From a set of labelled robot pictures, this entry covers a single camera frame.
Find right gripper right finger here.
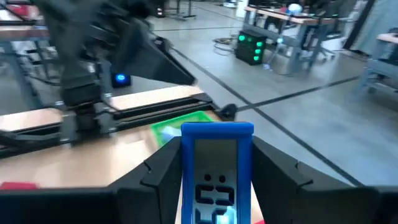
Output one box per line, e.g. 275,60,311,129
250,135,382,224

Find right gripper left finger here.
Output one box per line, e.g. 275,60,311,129
108,136,183,224

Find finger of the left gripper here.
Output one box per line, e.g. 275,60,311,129
110,18,197,87

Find lavender wall charger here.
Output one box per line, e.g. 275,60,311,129
160,126,182,142

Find green plastic basket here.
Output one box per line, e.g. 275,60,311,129
150,110,216,147

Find blue digital clock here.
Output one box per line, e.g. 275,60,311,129
180,121,255,224

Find black box blue light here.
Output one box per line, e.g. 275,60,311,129
111,72,132,89

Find black box green lights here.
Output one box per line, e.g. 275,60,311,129
234,29,268,67

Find red plastic basket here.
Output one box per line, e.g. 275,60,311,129
0,181,266,224

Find wooden top work table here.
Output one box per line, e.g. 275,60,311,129
243,5,348,75
0,23,52,82

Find grey work table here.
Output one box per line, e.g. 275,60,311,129
356,30,398,96

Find black aluminium table frame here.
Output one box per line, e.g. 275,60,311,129
0,92,239,160

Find coiled floor cables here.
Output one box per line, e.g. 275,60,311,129
212,36,239,54

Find black frame clamp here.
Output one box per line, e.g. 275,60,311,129
217,103,239,123

